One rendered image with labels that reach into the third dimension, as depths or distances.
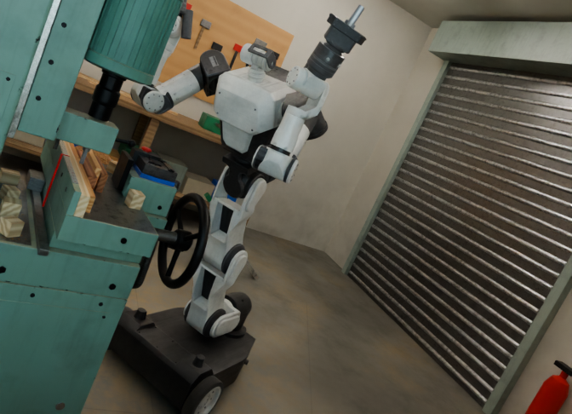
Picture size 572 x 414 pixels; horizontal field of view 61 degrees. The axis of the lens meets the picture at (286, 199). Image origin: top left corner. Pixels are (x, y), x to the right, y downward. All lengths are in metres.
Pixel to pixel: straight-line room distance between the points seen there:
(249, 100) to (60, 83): 0.69
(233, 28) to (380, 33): 1.56
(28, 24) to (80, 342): 0.72
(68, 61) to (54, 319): 0.58
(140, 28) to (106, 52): 0.09
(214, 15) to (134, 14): 3.44
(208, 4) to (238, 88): 2.93
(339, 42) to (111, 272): 0.86
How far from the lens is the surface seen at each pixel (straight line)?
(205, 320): 2.23
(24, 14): 1.16
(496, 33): 4.51
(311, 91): 1.45
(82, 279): 1.22
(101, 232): 1.14
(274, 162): 1.44
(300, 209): 5.30
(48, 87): 1.21
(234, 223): 1.94
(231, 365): 2.29
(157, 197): 1.39
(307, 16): 4.94
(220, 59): 1.88
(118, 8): 1.22
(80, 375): 1.37
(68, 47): 1.21
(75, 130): 1.28
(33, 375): 1.34
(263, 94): 1.68
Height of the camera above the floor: 1.28
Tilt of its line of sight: 10 degrees down
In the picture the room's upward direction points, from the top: 25 degrees clockwise
